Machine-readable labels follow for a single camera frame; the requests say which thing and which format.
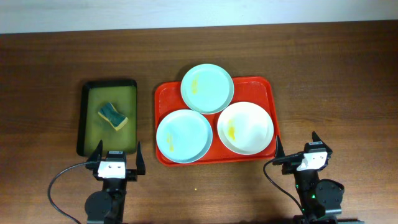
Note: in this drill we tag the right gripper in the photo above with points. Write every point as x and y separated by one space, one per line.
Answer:
325 154

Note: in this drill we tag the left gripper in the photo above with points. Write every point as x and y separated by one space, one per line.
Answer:
133 174

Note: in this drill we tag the green and yellow sponge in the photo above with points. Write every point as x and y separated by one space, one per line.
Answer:
109 113

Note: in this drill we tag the white plate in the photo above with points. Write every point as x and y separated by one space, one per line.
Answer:
245 128

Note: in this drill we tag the light blue plate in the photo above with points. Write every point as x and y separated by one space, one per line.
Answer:
184 136

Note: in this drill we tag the light green plate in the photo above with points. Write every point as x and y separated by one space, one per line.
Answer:
207 88

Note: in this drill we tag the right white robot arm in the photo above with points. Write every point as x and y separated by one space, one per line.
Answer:
320 199

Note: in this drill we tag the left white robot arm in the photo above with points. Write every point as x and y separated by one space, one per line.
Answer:
107 205

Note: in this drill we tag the black tray with green liquid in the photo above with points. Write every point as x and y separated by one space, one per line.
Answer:
92 128

